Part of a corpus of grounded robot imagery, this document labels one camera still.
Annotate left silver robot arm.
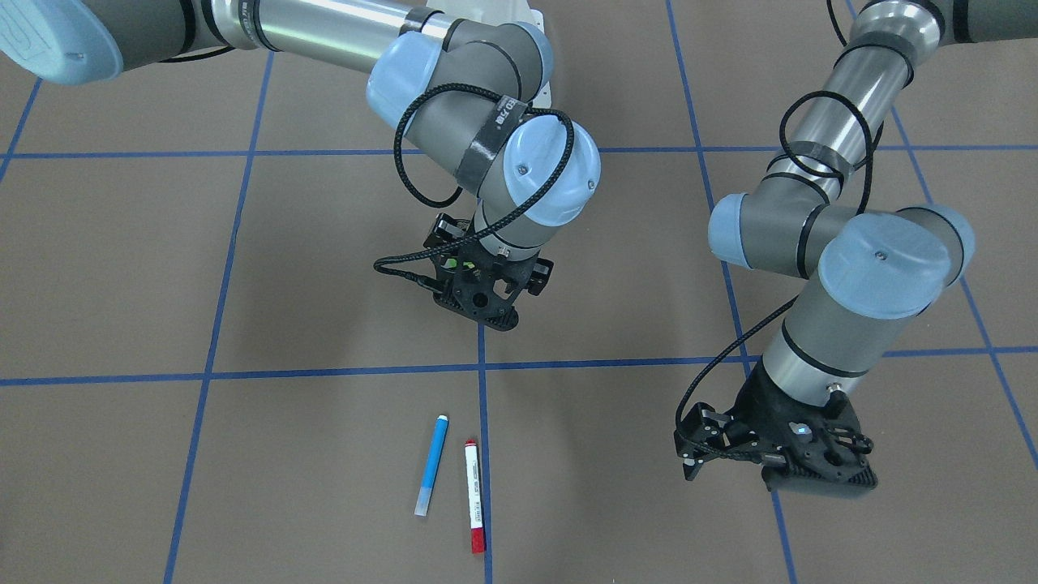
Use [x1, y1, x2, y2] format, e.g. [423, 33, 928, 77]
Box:
[672, 1, 1036, 496]

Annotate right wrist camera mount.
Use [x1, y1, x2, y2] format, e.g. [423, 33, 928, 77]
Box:
[433, 243, 555, 332]

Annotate blue marker pen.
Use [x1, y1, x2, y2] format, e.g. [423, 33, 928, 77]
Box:
[413, 414, 449, 517]

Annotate red capped white marker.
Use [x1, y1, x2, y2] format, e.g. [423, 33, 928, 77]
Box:
[464, 439, 487, 555]

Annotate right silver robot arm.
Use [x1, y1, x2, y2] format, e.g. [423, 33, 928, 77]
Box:
[2, 1, 600, 290]

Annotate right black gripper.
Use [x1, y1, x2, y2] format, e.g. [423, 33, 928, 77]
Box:
[425, 213, 504, 281]

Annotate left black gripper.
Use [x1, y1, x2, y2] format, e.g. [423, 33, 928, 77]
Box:
[674, 363, 844, 481]

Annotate white pedestal column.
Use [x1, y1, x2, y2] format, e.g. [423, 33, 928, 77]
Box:
[474, 1, 555, 110]

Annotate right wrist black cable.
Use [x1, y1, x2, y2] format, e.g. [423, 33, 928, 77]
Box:
[373, 84, 577, 293]

